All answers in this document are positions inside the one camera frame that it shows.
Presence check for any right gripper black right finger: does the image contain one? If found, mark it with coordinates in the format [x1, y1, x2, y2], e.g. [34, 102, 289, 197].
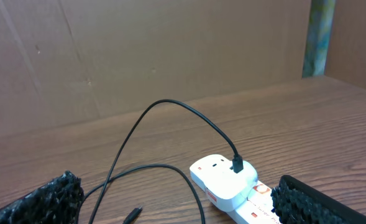
[271, 175, 366, 224]

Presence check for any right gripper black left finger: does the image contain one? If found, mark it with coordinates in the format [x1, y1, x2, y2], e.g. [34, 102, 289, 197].
[0, 170, 84, 224]

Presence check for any white charger plug adapter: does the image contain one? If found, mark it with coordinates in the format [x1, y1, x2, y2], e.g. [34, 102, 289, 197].
[200, 158, 258, 212]

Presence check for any white power strip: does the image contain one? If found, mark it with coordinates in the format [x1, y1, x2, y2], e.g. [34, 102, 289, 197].
[189, 154, 283, 224]

